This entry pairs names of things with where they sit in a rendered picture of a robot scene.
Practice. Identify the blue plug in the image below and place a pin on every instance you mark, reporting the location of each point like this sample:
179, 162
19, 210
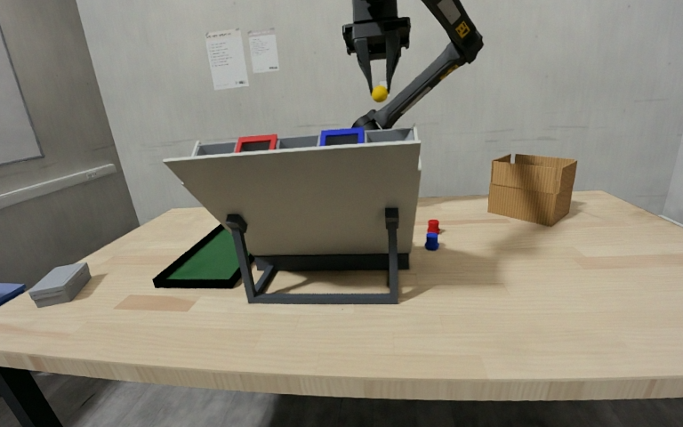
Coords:
432, 241

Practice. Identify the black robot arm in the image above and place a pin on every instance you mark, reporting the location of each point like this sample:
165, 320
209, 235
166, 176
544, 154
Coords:
461, 31

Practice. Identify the blue square band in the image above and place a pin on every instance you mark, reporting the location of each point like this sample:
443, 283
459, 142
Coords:
342, 132

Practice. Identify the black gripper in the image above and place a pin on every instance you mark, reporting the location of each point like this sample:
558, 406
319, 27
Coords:
370, 42

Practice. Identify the brown cardboard box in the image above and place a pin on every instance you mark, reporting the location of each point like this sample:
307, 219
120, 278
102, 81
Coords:
527, 190

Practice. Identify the red plug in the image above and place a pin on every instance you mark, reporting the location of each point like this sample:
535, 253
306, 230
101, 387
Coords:
433, 226

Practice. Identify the yellow ball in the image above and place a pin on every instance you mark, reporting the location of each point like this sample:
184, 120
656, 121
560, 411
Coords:
380, 93

